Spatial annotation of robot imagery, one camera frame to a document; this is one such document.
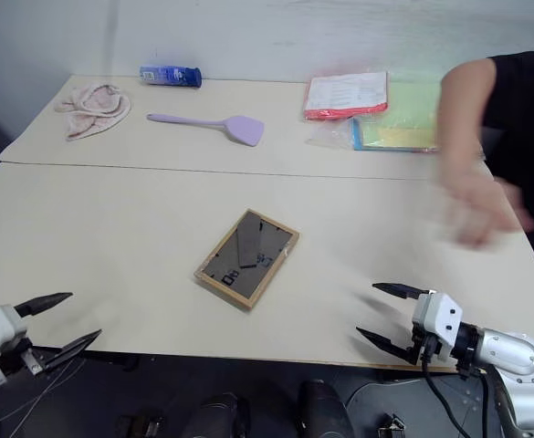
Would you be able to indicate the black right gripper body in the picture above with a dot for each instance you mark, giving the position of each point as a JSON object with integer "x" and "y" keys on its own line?
{"x": 424, "y": 347}

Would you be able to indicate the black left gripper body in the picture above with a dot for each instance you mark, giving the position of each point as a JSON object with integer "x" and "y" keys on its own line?
{"x": 22, "y": 353}

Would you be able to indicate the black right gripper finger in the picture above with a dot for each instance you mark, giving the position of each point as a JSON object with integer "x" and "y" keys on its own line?
{"x": 401, "y": 290}
{"x": 387, "y": 343}

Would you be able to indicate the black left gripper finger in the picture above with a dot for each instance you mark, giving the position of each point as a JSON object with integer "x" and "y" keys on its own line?
{"x": 43, "y": 302}
{"x": 72, "y": 349}

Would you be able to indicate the person's bare forearm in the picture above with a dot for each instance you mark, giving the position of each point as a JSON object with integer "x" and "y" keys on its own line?
{"x": 465, "y": 114}

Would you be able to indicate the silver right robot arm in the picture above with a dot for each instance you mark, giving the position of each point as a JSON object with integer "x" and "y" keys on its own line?
{"x": 517, "y": 360}

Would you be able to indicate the person's bare hand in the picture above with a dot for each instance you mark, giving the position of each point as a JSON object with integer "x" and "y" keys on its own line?
{"x": 481, "y": 205}

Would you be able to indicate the dark rounded shape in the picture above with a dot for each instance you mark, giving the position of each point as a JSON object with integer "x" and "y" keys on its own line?
{"x": 323, "y": 410}
{"x": 223, "y": 417}

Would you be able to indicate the green yellow coloured paper pack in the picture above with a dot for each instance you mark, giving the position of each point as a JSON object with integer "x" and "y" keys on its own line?
{"x": 399, "y": 128}

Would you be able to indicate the clear plastic bag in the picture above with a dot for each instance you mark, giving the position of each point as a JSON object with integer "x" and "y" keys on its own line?
{"x": 332, "y": 136}

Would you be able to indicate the pink crumpled towel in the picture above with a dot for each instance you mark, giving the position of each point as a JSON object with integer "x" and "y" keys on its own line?
{"x": 95, "y": 109}

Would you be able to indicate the person's black shirt torso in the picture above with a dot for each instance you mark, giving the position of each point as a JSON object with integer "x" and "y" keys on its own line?
{"x": 529, "y": 137}

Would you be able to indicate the red packet with white sheet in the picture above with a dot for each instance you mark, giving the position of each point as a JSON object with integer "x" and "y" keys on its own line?
{"x": 346, "y": 96}

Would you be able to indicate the purple silicone spatula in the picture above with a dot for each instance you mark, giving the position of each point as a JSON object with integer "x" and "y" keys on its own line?
{"x": 243, "y": 128}

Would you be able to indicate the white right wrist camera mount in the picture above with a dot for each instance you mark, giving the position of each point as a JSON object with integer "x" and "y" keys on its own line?
{"x": 440, "y": 319}

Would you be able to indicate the grey round base plate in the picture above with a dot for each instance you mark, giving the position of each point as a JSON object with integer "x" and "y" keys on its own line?
{"x": 412, "y": 401}

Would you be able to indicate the wooden picture frame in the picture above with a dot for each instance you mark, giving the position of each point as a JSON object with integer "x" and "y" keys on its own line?
{"x": 248, "y": 260}

